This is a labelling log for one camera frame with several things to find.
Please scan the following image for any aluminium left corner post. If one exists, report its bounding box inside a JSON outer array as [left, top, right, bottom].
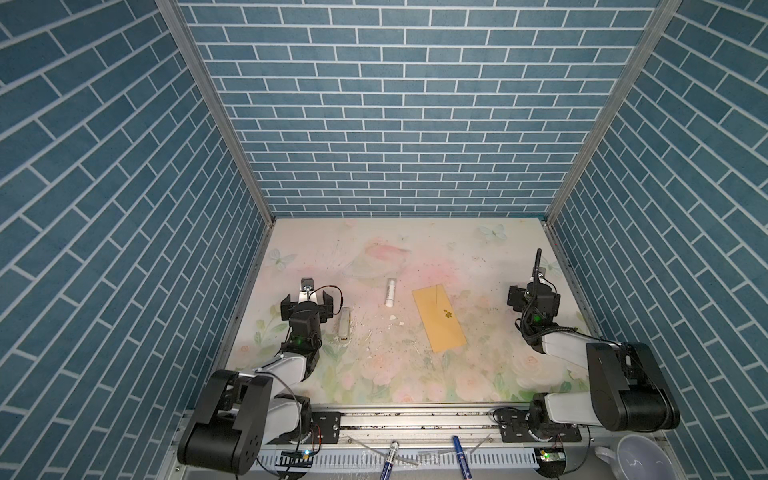
[[156, 0, 274, 229]]

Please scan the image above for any brown paper envelope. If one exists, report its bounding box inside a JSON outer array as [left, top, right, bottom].
[[412, 284, 467, 353]]

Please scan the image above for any white-blue marker pen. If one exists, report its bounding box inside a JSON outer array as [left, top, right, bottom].
[[379, 441, 399, 480]]

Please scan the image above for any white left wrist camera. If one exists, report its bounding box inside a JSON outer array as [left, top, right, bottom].
[[298, 278, 317, 302]]

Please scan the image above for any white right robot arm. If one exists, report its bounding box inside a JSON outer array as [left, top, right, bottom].
[[493, 278, 681, 443]]

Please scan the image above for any aluminium corner post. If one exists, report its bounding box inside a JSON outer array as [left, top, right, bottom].
[[544, 0, 682, 230], [156, 0, 274, 229]]

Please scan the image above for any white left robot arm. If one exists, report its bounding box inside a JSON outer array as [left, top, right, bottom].
[[176, 286, 340, 477]]

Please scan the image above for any white glue stick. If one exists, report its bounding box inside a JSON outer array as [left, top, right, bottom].
[[385, 278, 397, 308]]

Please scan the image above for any blue marker pen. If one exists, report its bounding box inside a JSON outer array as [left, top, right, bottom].
[[452, 435, 473, 480]]

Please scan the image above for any aluminium right corner post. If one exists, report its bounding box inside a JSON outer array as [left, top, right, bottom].
[[544, 0, 682, 230]]

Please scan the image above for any white plastic cup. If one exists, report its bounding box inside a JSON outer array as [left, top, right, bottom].
[[594, 435, 676, 480]]

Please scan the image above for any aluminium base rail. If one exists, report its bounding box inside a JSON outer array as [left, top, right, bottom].
[[167, 403, 679, 480]]

